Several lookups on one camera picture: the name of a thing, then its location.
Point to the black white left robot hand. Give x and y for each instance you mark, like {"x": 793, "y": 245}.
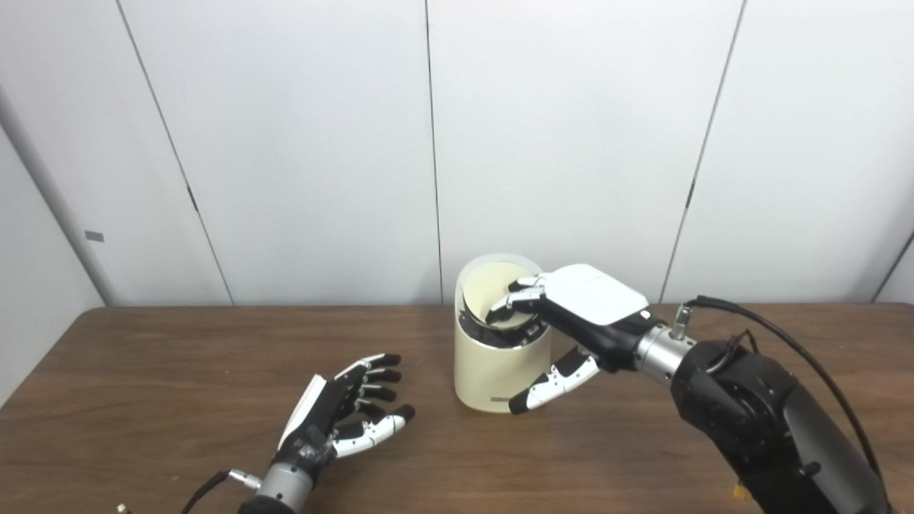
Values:
{"x": 325, "y": 421}

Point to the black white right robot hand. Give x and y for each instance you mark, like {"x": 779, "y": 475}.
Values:
{"x": 593, "y": 300}

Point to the cream round bin lid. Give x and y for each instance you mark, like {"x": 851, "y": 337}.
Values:
{"x": 485, "y": 289}

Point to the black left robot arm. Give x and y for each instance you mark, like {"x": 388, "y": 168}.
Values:
{"x": 282, "y": 489}

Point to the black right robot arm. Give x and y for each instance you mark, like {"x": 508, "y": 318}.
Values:
{"x": 757, "y": 414}

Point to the cream-colored bin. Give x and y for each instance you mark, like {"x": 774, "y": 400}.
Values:
{"x": 489, "y": 375}

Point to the small grey wall label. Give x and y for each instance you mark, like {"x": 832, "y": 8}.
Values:
{"x": 94, "y": 236}

